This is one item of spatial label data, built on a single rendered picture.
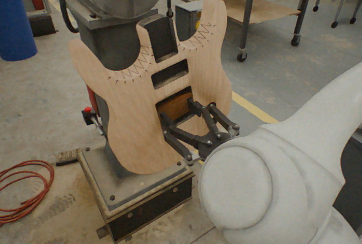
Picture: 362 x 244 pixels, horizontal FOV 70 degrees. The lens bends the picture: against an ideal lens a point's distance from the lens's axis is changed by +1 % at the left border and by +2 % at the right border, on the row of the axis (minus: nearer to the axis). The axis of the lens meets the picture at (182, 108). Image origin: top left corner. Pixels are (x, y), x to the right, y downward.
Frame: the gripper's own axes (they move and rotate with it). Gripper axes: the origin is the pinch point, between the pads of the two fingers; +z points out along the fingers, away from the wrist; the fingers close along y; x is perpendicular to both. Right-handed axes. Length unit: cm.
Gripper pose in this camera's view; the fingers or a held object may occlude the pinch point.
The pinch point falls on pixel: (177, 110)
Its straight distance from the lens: 61.8
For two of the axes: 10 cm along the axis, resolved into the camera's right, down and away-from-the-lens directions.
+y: 8.2, -4.6, 3.4
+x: -1.4, -7.4, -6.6
